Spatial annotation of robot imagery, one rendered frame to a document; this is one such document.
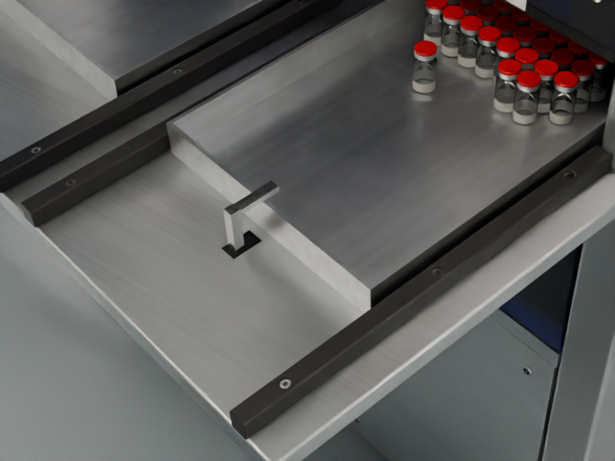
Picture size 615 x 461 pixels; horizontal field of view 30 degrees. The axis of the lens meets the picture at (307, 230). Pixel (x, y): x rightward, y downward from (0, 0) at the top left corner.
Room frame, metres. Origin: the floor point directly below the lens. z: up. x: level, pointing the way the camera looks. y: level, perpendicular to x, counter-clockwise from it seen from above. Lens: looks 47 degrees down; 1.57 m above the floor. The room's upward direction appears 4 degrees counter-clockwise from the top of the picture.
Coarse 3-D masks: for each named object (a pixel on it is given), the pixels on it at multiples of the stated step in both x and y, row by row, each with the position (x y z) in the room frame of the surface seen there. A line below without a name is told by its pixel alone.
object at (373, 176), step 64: (384, 0) 0.91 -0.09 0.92; (320, 64) 0.86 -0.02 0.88; (384, 64) 0.86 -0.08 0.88; (448, 64) 0.85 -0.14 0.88; (192, 128) 0.77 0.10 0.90; (256, 128) 0.78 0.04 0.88; (320, 128) 0.77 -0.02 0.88; (384, 128) 0.77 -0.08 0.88; (448, 128) 0.76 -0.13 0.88; (512, 128) 0.75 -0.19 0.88; (576, 128) 0.75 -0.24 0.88; (320, 192) 0.69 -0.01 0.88; (384, 192) 0.69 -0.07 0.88; (448, 192) 0.68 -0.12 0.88; (512, 192) 0.65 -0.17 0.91; (320, 256) 0.60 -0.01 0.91; (384, 256) 0.61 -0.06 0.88
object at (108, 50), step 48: (0, 0) 0.99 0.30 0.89; (48, 0) 1.00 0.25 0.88; (96, 0) 0.99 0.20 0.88; (144, 0) 0.99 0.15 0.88; (192, 0) 0.98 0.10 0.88; (240, 0) 0.98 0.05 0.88; (288, 0) 0.95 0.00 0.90; (48, 48) 0.92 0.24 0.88; (96, 48) 0.91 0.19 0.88; (144, 48) 0.91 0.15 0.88; (192, 48) 0.87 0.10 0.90
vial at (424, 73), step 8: (416, 56) 0.81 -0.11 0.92; (432, 56) 0.81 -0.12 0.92; (416, 64) 0.81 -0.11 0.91; (424, 64) 0.81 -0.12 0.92; (432, 64) 0.81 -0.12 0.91; (416, 72) 0.81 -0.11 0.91; (424, 72) 0.81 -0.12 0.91; (432, 72) 0.81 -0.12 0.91; (416, 80) 0.81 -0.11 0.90; (424, 80) 0.81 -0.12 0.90; (432, 80) 0.81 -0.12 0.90; (416, 88) 0.81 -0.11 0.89; (424, 88) 0.81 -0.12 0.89; (432, 88) 0.81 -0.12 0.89
